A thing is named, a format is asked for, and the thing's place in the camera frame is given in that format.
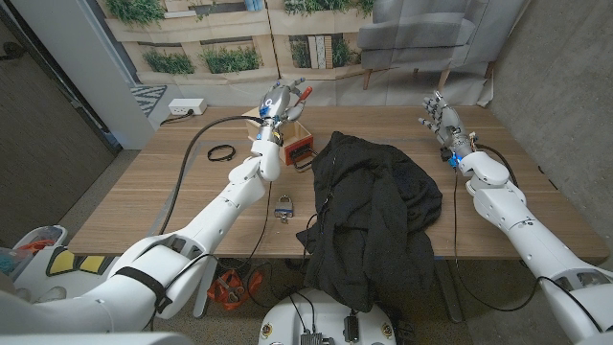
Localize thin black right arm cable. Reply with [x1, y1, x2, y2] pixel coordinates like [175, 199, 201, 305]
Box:
[449, 167, 604, 334]

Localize white plastic bin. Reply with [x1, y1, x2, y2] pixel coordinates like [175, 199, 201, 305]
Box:
[12, 224, 69, 279]

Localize dark table leg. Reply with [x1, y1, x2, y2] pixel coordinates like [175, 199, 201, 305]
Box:
[433, 258, 465, 324]

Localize black power strip cord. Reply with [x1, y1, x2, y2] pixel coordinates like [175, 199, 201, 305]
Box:
[159, 108, 196, 127]

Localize wooden box with drawer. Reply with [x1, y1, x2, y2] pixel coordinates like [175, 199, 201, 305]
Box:
[277, 117, 319, 171]

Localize black door handle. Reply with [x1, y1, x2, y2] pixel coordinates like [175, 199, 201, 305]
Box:
[0, 41, 29, 61]

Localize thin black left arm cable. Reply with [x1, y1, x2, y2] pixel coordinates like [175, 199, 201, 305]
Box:
[148, 180, 274, 332]

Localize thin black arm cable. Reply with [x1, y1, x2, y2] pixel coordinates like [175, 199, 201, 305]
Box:
[449, 167, 604, 334]
[148, 180, 274, 332]

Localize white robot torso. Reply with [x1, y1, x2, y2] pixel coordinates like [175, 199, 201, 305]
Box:
[257, 287, 397, 345]

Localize white table leg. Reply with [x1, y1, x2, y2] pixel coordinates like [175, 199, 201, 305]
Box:
[192, 257, 220, 319]

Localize yellow black-edged pad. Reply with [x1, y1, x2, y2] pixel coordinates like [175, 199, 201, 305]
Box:
[76, 255, 110, 276]

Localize orange tool bundle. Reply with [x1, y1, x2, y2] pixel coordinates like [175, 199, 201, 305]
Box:
[206, 267, 264, 311]

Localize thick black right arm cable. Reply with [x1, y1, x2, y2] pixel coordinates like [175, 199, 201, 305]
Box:
[475, 143, 519, 188]

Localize clear plastic storage box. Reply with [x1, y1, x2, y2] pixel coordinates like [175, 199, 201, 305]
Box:
[0, 247, 34, 284]

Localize black elastic band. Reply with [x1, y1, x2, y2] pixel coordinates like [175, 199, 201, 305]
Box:
[206, 144, 238, 163]

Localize white power strip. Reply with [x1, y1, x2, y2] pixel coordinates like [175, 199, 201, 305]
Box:
[168, 98, 209, 117]

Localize silver blue padlock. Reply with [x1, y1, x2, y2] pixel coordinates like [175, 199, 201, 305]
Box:
[274, 194, 295, 225]

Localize black trousers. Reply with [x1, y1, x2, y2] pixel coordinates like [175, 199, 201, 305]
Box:
[295, 130, 444, 313]

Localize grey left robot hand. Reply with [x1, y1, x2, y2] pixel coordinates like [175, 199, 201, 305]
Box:
[258, 77, 310, 136]

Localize dark wood-grain door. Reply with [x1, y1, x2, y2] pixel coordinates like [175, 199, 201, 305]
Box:
[0, 7, 122, 250]

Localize white sneaker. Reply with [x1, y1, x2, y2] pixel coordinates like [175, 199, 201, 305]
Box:
[35, 286, 67, 304]

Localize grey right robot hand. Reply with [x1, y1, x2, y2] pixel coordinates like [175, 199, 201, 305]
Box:
[417, 90, 476, 159]

